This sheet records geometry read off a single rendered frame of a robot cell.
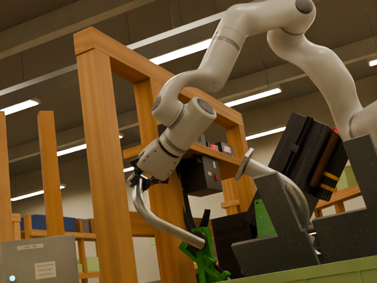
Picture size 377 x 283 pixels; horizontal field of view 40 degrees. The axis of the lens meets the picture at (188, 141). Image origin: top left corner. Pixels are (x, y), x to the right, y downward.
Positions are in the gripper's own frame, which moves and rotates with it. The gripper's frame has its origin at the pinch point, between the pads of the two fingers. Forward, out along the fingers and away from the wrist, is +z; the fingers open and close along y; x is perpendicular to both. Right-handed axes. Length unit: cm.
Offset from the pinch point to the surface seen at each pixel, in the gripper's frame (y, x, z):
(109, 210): -3.3, -13.8, 24.7
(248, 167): 3, 45, -44
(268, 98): -430, -871, 221
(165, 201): -30, -42, 29
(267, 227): -70, -38, 13
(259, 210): -66, -46, 13
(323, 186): -89, -58, -8
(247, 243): -5, 51, -34
